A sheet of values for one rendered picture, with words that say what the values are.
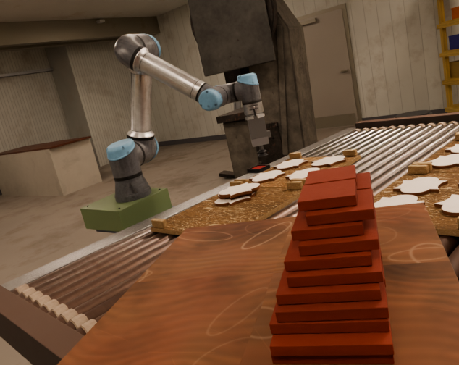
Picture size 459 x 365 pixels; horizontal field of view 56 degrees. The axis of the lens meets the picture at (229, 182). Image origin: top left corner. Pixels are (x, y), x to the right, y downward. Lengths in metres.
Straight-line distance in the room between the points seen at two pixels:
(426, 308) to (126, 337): 0.38
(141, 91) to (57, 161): 6.34
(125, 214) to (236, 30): 3.78
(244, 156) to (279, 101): 0.89
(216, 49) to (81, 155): 3.92
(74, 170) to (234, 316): 7.71
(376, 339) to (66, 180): 7.82
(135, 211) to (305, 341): 1.32
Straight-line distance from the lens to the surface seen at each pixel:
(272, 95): 5.40
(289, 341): 0.49
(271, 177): 1.66
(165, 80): 1.61
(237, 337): 0.56
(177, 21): 10.72
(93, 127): 10.73
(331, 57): 8.51
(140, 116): 1.84
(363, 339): 0.48
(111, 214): 1.73
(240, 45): 5.19
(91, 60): 11.04
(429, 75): 8.03
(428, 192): 1.28
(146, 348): 0.59
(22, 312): 1.09
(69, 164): 8.20
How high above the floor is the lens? 1.34
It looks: 13 degrees down
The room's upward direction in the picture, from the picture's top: 13 degrees counter-clockwise
